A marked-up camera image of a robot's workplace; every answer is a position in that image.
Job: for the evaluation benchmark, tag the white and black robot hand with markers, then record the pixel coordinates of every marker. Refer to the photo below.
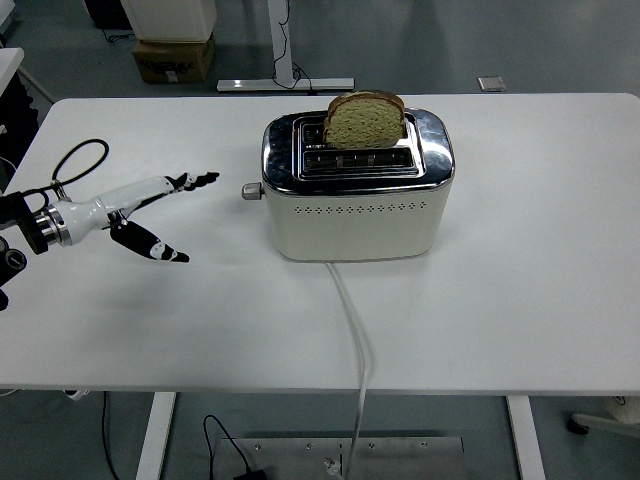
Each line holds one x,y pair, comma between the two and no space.
125,197

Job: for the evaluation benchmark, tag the grey toaster lever knob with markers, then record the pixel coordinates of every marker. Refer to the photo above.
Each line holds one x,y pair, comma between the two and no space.
251,190

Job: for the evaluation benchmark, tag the white toaster with chrome lid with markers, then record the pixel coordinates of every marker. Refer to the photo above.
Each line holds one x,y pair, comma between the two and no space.
350,230

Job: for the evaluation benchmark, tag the black ridged foam panel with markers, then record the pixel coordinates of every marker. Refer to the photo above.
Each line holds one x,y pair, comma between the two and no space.
15,110

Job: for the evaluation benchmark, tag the brown cardboard box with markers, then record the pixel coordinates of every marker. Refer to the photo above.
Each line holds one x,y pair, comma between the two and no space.
172,62

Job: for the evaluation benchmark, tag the white side table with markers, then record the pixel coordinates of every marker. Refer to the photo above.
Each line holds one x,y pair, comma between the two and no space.
9,65

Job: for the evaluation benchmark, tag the large white box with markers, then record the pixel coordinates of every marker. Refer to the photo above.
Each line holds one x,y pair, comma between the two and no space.
170,17

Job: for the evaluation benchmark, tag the black box on floor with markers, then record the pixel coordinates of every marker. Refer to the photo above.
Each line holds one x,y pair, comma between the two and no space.
102,12

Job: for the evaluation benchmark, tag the white T-shaped stand leg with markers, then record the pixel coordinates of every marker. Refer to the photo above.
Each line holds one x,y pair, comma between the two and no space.
280,45

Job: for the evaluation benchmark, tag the white table leg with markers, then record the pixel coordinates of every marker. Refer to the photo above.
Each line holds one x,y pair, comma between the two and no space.
525,435
155,435

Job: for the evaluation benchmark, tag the brown bread slice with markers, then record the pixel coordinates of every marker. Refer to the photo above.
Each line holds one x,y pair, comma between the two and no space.
362,125

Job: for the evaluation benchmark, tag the grey metal plate with screws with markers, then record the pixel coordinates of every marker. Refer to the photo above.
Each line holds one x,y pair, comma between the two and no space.
400,457

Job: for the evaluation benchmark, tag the grey floor outlet plate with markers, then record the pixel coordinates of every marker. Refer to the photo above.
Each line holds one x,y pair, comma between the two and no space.
491,83

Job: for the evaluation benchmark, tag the white chair base with caster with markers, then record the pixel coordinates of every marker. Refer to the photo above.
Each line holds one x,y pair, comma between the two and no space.
607,422

